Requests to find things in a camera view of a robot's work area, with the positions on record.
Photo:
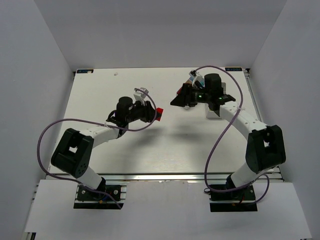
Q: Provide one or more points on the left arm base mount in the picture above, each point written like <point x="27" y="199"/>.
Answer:
<point x="88" y="200"/>

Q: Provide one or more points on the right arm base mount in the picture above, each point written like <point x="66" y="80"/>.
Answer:
<point x="232" y="202"/>

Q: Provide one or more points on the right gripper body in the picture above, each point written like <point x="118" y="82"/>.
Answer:
<point x="188" y="94"/>

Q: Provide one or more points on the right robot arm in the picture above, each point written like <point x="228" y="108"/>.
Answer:
<point x="265" y="147"/>

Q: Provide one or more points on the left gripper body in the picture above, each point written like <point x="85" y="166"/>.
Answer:
<point x="147" y="113"/>

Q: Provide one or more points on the red rounded lego piece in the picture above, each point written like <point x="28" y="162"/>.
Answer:
<point x="159" y="112"/>

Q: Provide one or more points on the blue table label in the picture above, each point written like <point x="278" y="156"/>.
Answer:
<point x="233" y="69"/>
<point x="84" y="71"/>

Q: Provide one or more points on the tilted white divided container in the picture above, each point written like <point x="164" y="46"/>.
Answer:
<point x="187" y="107"/>

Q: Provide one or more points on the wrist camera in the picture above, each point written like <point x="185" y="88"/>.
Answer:
<point x="196" y="79"/>
<point x="140" y="95"/>

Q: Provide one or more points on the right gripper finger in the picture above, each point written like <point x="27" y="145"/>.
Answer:
<point x="185" y="90"/>
<point x="181" y="100"/>

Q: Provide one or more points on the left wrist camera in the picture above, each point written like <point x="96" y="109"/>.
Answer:
<point x="140" y="95"/>

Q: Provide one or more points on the right blue table label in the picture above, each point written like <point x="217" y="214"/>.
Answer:
<point x="233" y="69"/>

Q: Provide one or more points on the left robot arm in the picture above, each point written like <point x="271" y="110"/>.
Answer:
<point x="73" y="152"/>

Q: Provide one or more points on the upright white divided container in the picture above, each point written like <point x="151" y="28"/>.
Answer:
<point x="209" y="113"/>

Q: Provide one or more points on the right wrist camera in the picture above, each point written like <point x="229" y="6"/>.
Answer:
<point x="196" y="79"/>

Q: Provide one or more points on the left blue table label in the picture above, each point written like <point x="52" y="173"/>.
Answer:
<point x="84" y="71"/>

